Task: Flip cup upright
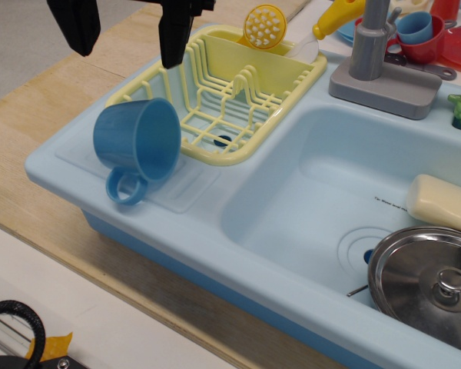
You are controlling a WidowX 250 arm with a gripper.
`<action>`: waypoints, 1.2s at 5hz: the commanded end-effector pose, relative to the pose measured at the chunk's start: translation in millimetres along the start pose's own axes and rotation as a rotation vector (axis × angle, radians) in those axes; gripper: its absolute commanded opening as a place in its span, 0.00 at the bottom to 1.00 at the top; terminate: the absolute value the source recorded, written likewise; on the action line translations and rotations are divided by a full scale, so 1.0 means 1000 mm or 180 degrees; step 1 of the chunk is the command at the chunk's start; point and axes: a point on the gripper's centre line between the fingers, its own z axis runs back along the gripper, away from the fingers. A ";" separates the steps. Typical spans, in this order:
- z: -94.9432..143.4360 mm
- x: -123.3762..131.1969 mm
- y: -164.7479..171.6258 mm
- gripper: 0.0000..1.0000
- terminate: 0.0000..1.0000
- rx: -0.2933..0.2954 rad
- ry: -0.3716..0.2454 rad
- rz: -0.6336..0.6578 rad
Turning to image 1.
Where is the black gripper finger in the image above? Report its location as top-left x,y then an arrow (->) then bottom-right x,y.
46,0 -> 101,57
158,0 -> 214,69

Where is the blue plastic cup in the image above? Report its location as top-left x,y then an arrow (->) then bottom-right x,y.
93,98 -> 181,205

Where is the small blue cup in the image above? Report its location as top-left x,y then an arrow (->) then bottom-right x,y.
397,12 -> 433,45

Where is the red toy cup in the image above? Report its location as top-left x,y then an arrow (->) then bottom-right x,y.
386,15 -> 445,65

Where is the yellow round brush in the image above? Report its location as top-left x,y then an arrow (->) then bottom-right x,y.
237,4 -> 287,51

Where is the yellow dish rack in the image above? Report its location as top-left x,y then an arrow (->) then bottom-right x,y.
106,25 -> 327,166

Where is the yellow white spatula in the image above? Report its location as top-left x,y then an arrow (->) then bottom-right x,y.
284,0 -> 366,64

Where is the blue plastic plate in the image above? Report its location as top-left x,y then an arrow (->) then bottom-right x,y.
337,18 -> 363,45

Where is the grey toy faucet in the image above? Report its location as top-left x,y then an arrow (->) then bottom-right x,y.
329,1 -> 442,120

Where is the light blue toy sink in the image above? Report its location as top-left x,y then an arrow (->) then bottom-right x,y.
25,53 -> 461,368

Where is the grey toy utensil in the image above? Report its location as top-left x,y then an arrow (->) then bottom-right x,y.
383,53 -> 457,81

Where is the red plastic plate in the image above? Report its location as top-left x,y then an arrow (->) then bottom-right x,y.
441,27 -> 461,66

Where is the yellow tape piece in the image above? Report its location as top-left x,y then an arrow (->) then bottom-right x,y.
40,332 -> 73,362

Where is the steel pot with lid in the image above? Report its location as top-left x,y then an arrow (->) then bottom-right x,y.
347,225 -> 461,353

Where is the black cable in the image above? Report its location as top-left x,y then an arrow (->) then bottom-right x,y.
0,300 -> 46,369

